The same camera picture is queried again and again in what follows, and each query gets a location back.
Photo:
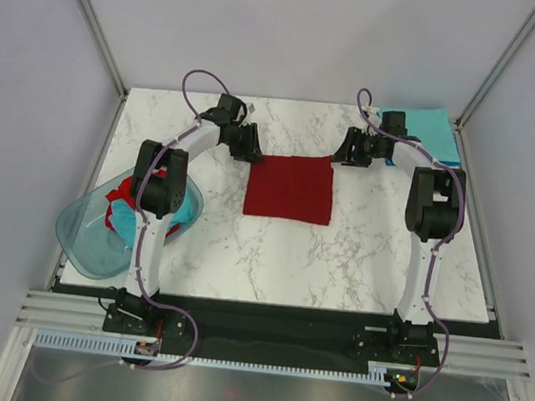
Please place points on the aluminium frame post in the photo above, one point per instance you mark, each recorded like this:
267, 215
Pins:
100, 41
505, 59

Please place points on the red t-shirt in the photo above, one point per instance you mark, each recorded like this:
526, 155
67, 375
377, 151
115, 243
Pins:
297, 188

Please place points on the left aluminium frame post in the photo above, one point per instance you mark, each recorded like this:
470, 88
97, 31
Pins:
100, 41

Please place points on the right aluminium frame post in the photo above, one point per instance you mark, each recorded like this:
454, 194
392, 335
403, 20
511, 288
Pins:
505, 59

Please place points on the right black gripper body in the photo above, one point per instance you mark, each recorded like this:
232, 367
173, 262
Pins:
371, 149

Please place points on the white slotted cable duct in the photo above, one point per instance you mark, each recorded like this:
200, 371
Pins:
137, 350

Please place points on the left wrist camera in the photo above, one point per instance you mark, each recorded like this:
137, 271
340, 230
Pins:
250, 108

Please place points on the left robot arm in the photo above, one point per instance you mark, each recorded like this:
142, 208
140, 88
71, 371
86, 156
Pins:
159, 183

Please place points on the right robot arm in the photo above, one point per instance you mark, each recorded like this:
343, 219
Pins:
435, 213

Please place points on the folded teal t-shirt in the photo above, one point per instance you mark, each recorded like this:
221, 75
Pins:
432, 127

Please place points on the red shirt in basket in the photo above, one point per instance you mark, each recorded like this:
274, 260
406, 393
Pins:
117, 194

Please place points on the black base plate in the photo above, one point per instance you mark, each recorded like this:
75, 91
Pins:
178, 329

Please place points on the transparent blue plastic basket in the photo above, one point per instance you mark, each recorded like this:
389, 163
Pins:
97, 232

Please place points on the teal shirt in basket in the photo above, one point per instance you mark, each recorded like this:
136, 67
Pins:
121, 223

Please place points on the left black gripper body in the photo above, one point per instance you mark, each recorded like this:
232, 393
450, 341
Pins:
233, 138

